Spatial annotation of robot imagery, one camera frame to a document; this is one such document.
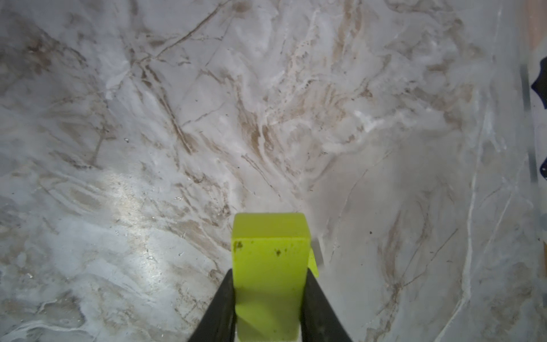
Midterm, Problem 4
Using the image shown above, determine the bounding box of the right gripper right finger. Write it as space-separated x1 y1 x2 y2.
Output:
300 269 352 342

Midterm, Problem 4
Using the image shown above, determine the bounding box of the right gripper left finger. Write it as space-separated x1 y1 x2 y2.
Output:
188 269 236 342

